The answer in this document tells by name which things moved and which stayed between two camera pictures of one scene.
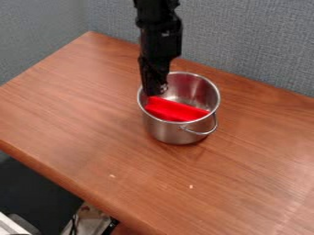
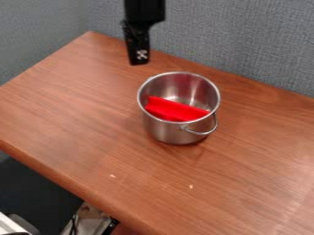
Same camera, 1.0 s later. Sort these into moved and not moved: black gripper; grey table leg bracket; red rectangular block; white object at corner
Moved: black gripper
Not moved: red rectangular block; grey table leg bracket; white object at corner
